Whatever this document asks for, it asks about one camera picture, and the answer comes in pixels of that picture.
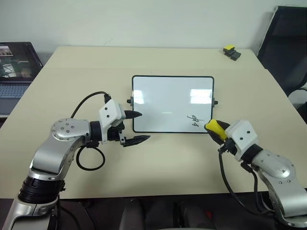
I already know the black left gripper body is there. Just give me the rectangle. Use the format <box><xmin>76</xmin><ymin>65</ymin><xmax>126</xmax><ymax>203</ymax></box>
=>
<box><xmin>106</xmin><ymin>122</ymin><xmax>127</xmax><ymax>144</ymax></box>

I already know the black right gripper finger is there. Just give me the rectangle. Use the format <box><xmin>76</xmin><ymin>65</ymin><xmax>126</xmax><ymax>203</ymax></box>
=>
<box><xmin>206</xmin><ymin>130</ymin><xmax>228</xmax><ymax>146</ymax></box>
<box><xmin>215</xmin><ymin>120</ymin><xmax>231</xmax><ymax>130</ymax></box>

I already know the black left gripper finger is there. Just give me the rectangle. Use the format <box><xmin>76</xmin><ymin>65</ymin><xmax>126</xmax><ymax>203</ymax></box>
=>
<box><xmin>120</xmin><ymin>135</ymin><xmax>151</xmax><ymax>148</ymax></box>
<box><xmin>124</xmin><ymin>110</ymin><xmax>143</xmax><ymax>119</ymax></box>

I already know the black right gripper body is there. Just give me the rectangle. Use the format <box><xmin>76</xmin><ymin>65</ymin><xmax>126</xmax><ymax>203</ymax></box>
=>
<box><xmin>222</xmin><ymin>140</ymin><xmax>237</xmax><ymax>154</ymax></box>

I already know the yellow whiteboard eraser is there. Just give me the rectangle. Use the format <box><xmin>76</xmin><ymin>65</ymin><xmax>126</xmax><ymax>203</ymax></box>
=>
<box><xmin>203</xmin><ymin>119</ymin><xmax>228</xmax><ymax>141</ymax></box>

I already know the black framed whiteboard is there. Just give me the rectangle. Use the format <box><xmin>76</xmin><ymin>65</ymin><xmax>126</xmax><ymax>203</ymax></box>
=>
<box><xmin>126</xmin><ymin>75</ymin><xmax>219</xmax><ymax>134</ymax></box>

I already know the white rounded object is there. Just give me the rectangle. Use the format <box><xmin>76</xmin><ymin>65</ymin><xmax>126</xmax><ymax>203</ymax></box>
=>
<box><xmin>287</xmin><ymin>86</ymin><xmax>307</xmax><ymax>109</ymax></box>

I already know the black office chair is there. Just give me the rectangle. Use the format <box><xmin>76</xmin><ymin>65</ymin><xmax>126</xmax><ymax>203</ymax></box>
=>
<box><xmin>257</xmin><ymin>6</ymin><xmax>307</xmax><ymax>97</ymax></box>

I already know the open grey laptop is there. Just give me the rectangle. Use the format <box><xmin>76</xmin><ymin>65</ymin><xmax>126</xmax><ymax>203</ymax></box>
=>
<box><xmin>0</xmin><ymin>42</ymin><xmax>44</xmax><ymax>116</ymax></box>

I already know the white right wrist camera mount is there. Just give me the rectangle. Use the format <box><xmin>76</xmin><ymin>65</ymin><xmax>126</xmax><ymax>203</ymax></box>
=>
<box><xmin>225</xmin><ymin>119</ymin><xmax>259</xmax><ymax>161</ymax></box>

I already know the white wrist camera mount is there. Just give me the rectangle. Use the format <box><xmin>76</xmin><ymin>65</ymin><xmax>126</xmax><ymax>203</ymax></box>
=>
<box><xmin>97</xmin><ymin>99</ymin><xmax>127</xmax><ymax>145</ymax></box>
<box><xmin>225</xmin><ymin>119</ymin><xmax>259</xmax><ymax>161</ymax></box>

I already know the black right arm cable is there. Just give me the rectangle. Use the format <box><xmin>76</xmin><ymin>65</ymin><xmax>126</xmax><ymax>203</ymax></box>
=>
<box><xmin>217</xmin><ymin>146</ymin><xmax>277</xmax><ymax>219</ymax></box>

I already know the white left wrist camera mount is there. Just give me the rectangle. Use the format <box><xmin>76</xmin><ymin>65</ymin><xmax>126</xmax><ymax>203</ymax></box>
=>
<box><xmin>97</xmin><ymin>99</ymin><xmax>127</xmax><ymax>145</ymax></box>

